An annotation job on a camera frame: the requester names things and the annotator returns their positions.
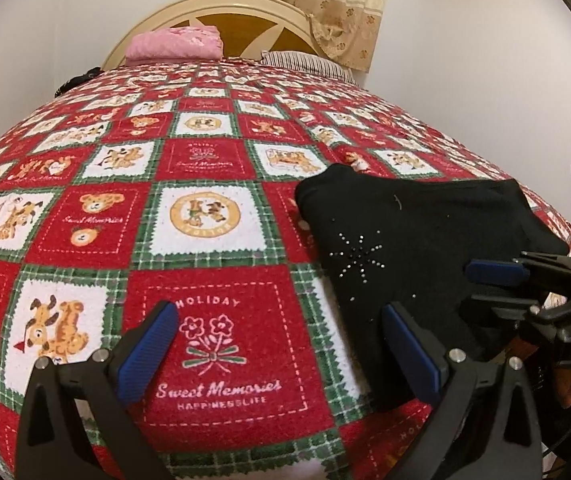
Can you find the dark cloth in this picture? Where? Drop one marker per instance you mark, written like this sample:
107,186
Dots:
75,82

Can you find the striped pillow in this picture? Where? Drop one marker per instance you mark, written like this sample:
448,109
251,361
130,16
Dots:
310,62

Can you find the cream wooden headboard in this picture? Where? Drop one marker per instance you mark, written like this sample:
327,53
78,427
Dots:
255,10

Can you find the pink folded blanket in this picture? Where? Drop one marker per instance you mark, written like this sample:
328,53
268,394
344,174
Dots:
175,45

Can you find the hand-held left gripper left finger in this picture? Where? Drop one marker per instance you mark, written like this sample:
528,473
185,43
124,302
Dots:
148,350

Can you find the person's right hand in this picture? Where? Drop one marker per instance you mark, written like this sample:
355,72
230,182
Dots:
565,385

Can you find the red printed blanket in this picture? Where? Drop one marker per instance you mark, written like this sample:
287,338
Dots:
165,200

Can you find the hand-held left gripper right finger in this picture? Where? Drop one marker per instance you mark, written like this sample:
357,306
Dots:
413,355

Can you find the black pants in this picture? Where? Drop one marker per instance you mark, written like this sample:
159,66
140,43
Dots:
430,240

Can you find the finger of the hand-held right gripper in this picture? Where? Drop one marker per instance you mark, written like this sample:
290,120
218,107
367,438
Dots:
495,272
550,261

